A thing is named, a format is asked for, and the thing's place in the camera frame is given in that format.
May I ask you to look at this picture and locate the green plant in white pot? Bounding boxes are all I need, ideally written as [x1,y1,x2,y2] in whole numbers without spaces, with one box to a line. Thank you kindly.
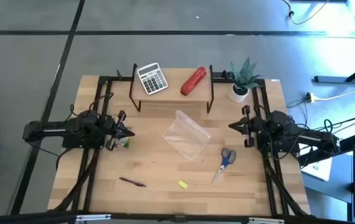
[229,57,262,103]

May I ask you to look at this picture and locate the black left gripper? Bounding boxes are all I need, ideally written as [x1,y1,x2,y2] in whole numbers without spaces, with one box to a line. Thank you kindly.
[104,110,136,152]

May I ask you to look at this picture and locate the black aluminium table frame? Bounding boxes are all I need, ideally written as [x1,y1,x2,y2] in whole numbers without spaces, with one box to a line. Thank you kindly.
[48,74,312,218]

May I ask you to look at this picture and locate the clear plastic lidded container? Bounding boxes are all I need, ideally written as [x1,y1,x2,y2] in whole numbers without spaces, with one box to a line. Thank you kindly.
[161,109,212,162]

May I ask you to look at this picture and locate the red stapler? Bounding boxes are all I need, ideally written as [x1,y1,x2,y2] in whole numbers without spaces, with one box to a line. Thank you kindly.
[180,66,208,96]

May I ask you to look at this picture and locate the black floor cable with plug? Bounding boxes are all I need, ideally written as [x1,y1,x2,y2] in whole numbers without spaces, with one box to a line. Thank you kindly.
[282,0,331,26]

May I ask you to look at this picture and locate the wooden shelf riser black legs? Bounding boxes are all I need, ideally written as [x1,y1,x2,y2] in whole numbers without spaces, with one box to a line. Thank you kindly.
[128,63,215,114]

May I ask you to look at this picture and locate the black desk stand foot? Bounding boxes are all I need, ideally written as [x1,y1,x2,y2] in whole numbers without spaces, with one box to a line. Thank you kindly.
[313,57,355,84]

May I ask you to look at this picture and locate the grey desk calculator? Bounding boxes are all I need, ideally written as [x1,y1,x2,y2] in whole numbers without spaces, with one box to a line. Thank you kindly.
[136,62,169,96]

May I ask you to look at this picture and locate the purple pen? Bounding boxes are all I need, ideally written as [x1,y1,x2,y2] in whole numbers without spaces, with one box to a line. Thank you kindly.
[118,177,147,188]

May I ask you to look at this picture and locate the black crossbar with silver brackets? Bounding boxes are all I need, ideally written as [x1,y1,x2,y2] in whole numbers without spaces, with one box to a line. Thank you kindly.
[0,211,355,224]

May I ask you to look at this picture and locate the white flat box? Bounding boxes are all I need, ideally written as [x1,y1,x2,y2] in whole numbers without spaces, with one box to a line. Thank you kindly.
[300,155,333,182]

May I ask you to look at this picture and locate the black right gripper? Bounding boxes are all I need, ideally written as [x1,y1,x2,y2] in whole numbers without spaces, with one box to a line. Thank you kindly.
[229,105,261,149]

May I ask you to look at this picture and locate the blue-handled scissors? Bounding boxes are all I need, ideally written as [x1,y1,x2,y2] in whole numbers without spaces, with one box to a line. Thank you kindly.
[211,148,237,184]

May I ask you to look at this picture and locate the white power cable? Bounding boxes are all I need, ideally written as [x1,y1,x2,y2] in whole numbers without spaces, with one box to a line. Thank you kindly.
[314,88,355,102]

